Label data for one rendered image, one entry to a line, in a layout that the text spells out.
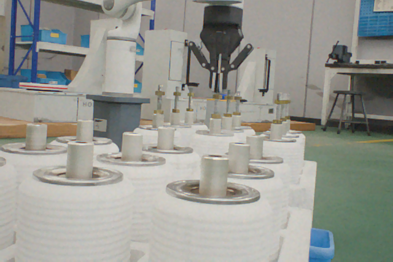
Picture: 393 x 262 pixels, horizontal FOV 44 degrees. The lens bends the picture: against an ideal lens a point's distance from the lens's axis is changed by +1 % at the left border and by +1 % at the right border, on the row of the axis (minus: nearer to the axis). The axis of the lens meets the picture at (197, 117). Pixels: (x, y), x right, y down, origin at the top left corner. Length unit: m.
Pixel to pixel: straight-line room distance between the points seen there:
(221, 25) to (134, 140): 0.46
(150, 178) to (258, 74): 4.37
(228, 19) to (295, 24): 6.08
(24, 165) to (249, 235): 0.28
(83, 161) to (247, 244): 0.15
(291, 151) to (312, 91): 5.85
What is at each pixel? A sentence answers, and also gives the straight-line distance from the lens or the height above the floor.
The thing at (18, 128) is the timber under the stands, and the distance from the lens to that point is 2.94.
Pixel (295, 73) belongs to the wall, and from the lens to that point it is 6.88.
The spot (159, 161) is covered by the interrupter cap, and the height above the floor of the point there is 0.25.
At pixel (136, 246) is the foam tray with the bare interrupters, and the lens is 0.48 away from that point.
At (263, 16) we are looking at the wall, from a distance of 7.30.
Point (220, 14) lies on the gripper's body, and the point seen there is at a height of 0.48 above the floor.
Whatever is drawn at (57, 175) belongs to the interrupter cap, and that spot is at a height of 0.25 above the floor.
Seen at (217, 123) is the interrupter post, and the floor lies 0.27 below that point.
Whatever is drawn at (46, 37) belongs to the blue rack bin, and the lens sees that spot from 6.19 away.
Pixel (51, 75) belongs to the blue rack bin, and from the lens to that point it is 6.56.
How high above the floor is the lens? 0.33
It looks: 3 degrees down
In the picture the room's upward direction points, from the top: 4 degrees clockwise
